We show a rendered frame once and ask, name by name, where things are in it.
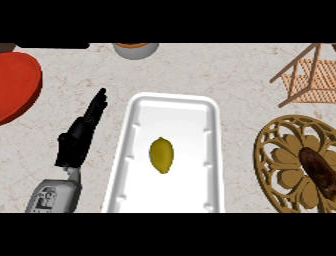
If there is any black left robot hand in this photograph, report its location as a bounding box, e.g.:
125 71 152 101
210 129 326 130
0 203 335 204
53 87 109 169

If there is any round ornate wooden placemat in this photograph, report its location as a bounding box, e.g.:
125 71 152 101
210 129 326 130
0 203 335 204
252 114 336 214

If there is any wooden tiered shelf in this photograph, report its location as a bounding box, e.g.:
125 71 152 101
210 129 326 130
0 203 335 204
269 43 336 109

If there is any yellow lemon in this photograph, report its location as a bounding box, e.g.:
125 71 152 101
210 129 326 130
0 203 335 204
149 136 176 175

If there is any white rectangular tray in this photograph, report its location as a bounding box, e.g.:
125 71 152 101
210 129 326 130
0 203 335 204
100 92 227 214

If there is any round red plate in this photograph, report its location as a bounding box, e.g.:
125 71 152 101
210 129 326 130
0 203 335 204
0 51 44 131

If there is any grey bowl with orange contents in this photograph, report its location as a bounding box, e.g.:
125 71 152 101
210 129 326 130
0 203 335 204
112 43 161 61

